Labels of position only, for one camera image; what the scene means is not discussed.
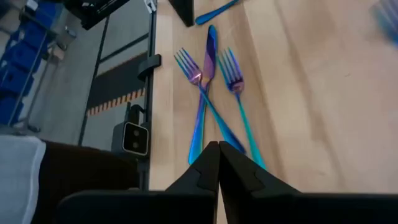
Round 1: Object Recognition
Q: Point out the white table-level camera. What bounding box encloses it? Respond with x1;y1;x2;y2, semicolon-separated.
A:
111;104;150;156

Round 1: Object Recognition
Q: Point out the white fabric sheet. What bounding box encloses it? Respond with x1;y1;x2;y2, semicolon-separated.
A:
0;135;47;224

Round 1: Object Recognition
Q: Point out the black equipment case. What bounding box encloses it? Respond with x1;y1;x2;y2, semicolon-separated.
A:
63;0;131;31

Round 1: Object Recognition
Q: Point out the iridescent rainbow knife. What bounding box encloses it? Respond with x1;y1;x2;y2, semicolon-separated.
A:
187;24;218;166

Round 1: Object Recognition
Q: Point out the metal shelf rack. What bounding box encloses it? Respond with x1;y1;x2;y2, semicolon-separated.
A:
0;0;78;134

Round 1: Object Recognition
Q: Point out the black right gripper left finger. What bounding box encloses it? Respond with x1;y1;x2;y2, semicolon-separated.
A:
57;140;221;224

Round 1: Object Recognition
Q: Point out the dark padded seat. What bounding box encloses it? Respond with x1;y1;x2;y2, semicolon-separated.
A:
30;139;141;224

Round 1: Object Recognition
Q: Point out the blue storage bin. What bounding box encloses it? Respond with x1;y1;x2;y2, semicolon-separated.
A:
6;29;50;74
0;96;24;125
0;62;35;97
24;0;65;30

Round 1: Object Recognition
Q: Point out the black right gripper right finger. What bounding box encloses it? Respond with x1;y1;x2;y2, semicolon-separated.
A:
219;140;398;224

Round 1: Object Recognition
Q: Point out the black mat orange striped edge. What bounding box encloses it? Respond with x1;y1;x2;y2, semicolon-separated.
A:
86;51;147;118

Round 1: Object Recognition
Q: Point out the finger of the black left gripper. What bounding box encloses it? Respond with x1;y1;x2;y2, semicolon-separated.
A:
169;0;195;28

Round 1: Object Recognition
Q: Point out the iridescent rainbow fork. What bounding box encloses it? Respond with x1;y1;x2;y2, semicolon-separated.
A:
173;47;247;155
216;46;267;170
369;0;398;49
195;0;242;26

